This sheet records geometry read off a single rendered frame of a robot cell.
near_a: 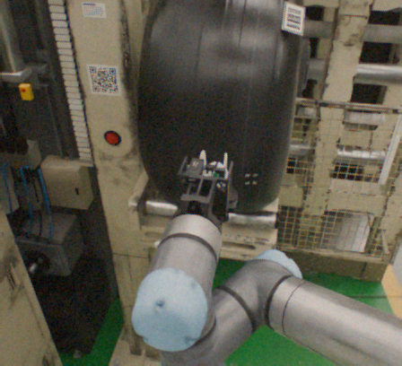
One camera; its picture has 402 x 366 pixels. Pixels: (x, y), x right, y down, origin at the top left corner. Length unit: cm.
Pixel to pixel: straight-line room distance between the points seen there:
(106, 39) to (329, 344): 75
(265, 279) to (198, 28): 46
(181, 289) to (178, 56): 47
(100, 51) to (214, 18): 31
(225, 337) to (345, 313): 14
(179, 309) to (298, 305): 16
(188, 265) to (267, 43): 46
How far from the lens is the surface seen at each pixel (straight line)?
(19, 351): 150
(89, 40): 103
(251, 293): 58
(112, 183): 122
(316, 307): 54
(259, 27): 82
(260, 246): 113
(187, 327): 46
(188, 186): 61
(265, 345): 196
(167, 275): 47
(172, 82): 81
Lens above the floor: 167
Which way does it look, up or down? 38 degrees down
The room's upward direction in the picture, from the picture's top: straight up
